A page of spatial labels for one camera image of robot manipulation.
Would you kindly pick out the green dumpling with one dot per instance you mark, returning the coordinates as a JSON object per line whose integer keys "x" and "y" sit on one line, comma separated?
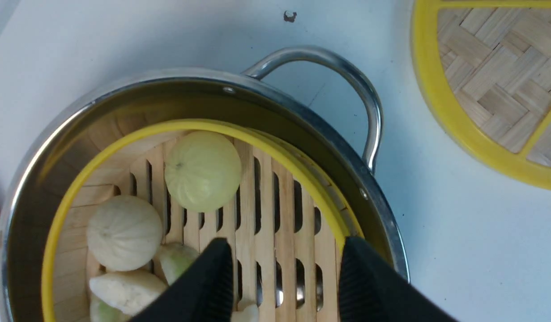
{"x": 175, "y": 259}

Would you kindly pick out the white round bun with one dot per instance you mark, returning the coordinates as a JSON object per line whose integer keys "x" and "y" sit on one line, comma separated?
{"x": 124, "y": 233}

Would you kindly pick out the white crescent dumpling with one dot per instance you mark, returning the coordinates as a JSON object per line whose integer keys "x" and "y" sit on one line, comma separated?
{"x": 249, "y": 314}

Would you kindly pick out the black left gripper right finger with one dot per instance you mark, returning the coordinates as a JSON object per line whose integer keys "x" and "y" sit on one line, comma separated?
{"x": 371, "y": 291}

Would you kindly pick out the yellow-green round bun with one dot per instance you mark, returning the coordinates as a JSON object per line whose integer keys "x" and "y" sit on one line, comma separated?
{"x": 203, "y": 171}

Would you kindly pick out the yellow rimmed bamboo steamer basket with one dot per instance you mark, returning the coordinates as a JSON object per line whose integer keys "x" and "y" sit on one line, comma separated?
{"x": 285, "y": 225}

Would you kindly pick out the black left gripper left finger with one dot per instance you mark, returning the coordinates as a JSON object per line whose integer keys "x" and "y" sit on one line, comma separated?
{"x": 204, "y": 293}

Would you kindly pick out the yellow woven bamboo steamer lid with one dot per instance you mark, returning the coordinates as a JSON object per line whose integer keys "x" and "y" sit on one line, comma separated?
{"x": 484, "y": 69}

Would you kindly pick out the stainless steel pot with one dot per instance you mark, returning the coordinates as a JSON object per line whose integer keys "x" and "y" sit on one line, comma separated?
{"x": 157, "y": 98}

